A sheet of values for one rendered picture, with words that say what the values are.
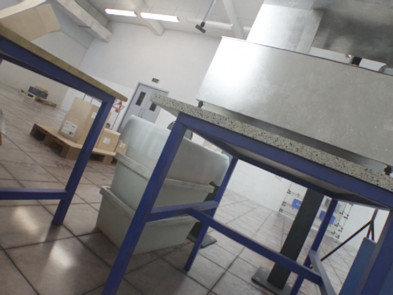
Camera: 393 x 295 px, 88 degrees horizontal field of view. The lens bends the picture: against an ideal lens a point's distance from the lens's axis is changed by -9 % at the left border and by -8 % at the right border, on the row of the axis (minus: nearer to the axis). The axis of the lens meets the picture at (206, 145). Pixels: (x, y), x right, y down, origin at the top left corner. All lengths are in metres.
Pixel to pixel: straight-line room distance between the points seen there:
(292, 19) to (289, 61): 0.18
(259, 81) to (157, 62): 8.36
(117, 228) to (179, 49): 7.91
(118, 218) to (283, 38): 1.14
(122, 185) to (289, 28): 1.09
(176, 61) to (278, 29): 7.81
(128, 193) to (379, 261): 1.10
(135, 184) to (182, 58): 7.49
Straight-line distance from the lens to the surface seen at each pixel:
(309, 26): 0.81
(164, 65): 8.74
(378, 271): 0.57
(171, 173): 1.19
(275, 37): 0.81
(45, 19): 1.79
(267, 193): 6.36
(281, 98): 0.66
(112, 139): 3.25
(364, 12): 0.83
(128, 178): 1.29
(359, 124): 0.66
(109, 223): 1.38
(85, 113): 2.97
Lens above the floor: 0.64
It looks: 2 degrees up
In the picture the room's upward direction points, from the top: 24 degrees clockwise
